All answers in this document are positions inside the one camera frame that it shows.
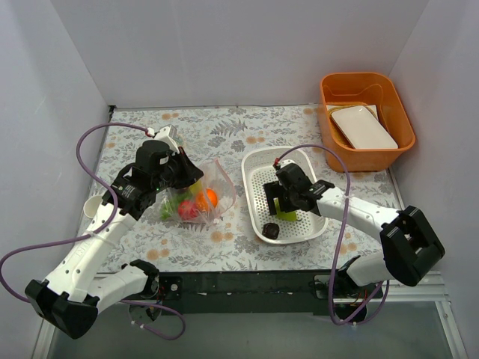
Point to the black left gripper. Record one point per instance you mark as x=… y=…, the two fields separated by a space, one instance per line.
x=183 y=170

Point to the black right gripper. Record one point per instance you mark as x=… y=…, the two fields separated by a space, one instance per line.
x=277 y=192

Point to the green pear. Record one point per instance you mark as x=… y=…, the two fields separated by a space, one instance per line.
x=284 y=216

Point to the green grape bunch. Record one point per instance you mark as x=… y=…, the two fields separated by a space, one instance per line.
x=168 y=208

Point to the yellow banana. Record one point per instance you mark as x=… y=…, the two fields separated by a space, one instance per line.
x=196 y=188

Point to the red tomato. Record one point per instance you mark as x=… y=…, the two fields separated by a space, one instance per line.
x=187 y=210

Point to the orange fruit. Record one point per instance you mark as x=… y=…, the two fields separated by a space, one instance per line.
x=206 y=200

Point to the clear zip top bag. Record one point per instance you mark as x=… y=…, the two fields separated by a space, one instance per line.
x=216 y=178

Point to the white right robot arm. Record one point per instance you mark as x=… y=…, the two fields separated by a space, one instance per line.
x=410 y=246

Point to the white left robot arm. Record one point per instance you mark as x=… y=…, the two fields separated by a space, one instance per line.
x=70 y=297

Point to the white perforated plastic basket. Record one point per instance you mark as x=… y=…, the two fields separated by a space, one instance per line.
x=257 y=170

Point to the dark purple plum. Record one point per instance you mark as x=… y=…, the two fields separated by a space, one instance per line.
x=271 y=230

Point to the floral patterned table mat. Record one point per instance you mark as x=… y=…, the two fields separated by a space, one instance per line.
x=226 y=135

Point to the white paper cup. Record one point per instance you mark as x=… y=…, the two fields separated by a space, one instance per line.
x=91 y=206

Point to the white rectangular plate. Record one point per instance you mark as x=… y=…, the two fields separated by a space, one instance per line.
x=361 y=128

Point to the orange plastic tub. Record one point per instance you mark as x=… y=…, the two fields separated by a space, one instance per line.
x=344 y=89

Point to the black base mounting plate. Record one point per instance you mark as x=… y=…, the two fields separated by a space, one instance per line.
x=220 y=292

